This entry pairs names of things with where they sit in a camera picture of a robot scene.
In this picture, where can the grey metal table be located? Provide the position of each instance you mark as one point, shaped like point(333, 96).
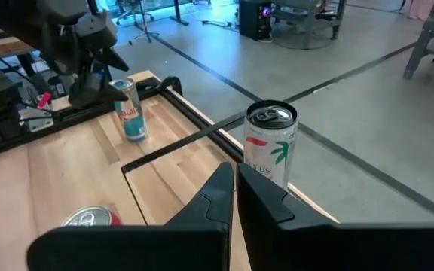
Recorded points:
point(309, 26)

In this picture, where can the black computer tower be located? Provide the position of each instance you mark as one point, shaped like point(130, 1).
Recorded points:
point(252, 20)

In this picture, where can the red Fanta strawberry can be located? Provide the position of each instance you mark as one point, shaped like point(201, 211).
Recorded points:
point(89, 216)

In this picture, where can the white Celsius can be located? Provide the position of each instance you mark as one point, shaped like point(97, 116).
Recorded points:
point(269, 150)

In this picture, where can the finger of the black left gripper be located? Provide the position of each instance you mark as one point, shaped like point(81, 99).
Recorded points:
point(109, 59)
point(92, 92)

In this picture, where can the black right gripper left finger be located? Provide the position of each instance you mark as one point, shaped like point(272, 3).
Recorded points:
point(145, 248)

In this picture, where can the grey office chair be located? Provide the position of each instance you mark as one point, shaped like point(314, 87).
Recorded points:
point(132, 13)

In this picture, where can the blue silver Red Bull can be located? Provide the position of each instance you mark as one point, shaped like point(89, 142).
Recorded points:
point(132, 120)

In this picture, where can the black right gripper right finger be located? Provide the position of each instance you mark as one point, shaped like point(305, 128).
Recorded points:
point(334, 248)

